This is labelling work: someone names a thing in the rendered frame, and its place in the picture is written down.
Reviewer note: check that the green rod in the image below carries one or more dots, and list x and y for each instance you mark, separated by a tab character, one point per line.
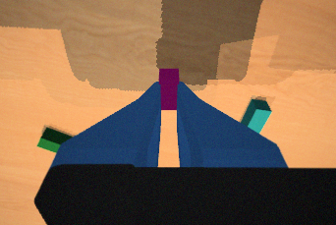
51	140

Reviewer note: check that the turquoise rod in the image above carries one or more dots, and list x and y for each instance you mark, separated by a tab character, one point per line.
256	115

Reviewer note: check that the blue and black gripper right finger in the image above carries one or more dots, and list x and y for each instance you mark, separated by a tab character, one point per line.
218	140

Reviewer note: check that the magenta rod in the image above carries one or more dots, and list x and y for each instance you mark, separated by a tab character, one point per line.
168	80

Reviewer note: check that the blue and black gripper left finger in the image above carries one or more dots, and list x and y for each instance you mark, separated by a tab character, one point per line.
121	138

